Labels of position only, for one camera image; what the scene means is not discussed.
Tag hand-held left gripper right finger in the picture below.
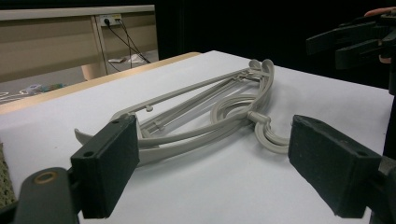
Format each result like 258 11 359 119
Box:
287 114 383 219

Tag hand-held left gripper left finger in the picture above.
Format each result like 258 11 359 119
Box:
70 114 141 219

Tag grey plastic clothes hanger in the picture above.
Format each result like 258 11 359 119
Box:
108 58 290 151
74 59 290 168

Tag green woven basket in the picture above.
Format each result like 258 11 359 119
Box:
0 142 17 209

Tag black curtain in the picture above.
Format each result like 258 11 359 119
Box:
154 0 396 91

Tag pile of colourful items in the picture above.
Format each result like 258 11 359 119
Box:
26 83 66 94

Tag white crumpled wrapper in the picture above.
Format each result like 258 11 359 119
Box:
108 54 148 65

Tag white table sheet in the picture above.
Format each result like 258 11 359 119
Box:
0 49 395 224

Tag white hangers on floor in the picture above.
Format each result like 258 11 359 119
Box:
0 88 32 105

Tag beige desk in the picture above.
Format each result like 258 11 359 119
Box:
0 4 159 83

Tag white power strip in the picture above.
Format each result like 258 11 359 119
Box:
98 13 122 26

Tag black hanging cables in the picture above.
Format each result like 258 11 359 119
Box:
104 19 152 73

